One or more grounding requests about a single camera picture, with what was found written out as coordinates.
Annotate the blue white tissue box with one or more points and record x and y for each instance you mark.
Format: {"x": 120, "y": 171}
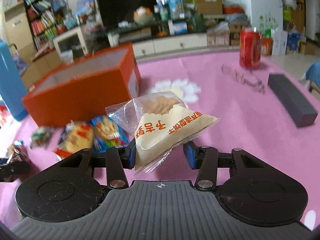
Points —
{"x": 180, "y": 28}

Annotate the blue thermos flask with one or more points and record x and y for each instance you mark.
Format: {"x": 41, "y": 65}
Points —
{"x": 10, "y": 80}

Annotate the blue tote bag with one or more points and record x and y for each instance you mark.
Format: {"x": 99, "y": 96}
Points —
{"x": 58, "y": 1}

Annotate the black rectangular case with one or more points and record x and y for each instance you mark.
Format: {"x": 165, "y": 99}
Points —
{"x": 290, "y": 100}

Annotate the black television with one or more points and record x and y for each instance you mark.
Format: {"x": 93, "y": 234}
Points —
{"x": 130, "y": 2}

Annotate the green white cracker packet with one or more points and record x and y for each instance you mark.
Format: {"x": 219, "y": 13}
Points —
{"x": 40, "y": 136}

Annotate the black bookshelf with books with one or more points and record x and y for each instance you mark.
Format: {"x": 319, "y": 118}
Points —
{"x": 42, "y": 20}

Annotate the wooden shelf unit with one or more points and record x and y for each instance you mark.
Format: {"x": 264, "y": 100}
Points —
{"x": 300, "y": 17}

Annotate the dark green bag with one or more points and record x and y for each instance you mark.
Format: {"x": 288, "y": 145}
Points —
{"x": 197, "y": 22}

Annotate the blue printed carton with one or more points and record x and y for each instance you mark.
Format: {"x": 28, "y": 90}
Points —
{"x": 293, "y": 41}

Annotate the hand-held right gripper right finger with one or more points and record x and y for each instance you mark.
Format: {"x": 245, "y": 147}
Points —
{"x": 190, "y": 155}

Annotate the beige standing air conditioner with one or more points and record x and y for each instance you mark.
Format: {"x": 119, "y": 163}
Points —
{"x": 15, "y": 30}

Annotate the white black TV stand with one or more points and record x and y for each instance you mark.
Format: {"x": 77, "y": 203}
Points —
{"x": 170, "y": 45}

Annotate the red yellow rice cracker packet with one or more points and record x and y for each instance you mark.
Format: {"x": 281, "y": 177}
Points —
{"x": 75, "y": 137}

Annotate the orange plastic crate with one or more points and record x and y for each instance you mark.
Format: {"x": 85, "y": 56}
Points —
{"x": 232, "y": 10}

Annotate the brown printed carton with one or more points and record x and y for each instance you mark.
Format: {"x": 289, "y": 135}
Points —
{"x": 238, "y": 35}

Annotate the maroon snack packet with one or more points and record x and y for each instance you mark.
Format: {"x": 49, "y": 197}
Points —
{"x": 17, "y": 152}

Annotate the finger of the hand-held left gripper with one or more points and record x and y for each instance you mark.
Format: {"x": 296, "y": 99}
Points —
{"x": 12, "y": 171}

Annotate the red soda can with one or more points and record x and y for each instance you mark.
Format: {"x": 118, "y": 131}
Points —
{"x": 250, "y": 50}

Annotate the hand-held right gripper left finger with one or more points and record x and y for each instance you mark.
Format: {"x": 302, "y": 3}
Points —
{"x": 130, "y": 155}

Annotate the fruit bowl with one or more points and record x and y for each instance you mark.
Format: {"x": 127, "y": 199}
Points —
{"x": 143, "y": 17}

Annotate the large taped cardboard box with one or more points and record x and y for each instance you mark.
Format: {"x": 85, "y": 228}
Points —
{"x": 42, "y": 67}

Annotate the pink floral tablecloth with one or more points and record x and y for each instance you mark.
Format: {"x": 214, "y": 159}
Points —
{"x": 225, "y": 130}

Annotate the white container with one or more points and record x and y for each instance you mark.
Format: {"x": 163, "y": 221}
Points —
{"x": 113, "y": 40}

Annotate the orange cardboard box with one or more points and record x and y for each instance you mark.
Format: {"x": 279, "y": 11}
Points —
{"x": 82, "y": 100}

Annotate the blue cracker packet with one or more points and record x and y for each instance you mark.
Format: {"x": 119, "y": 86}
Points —
{"x": 107, "y": 130}

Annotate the brown cardboard box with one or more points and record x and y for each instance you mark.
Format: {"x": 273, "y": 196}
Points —
{"x": 208, "y": 6}

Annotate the white glass-door cabinet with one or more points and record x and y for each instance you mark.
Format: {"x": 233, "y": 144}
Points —
{"x": 71, "y": 43}

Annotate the eyeglasses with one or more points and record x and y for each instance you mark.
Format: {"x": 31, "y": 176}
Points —
{"x": 250, "y": 81}

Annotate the light blue box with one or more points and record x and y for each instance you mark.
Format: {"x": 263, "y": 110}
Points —
{"x": 176, "y": 7}

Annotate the white chest freezer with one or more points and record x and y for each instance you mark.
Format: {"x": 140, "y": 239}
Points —
{"x": 260, "y": 2}

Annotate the clear cream biscuit packet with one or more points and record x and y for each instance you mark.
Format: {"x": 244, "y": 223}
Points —
{"x": 160, "y": 130}

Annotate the blue white carton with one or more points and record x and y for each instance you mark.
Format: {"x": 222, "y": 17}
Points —
{"x": 162, "y": 2}

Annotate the pink printed carton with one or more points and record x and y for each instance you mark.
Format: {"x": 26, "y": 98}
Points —
{"x": 218, "y": 36}

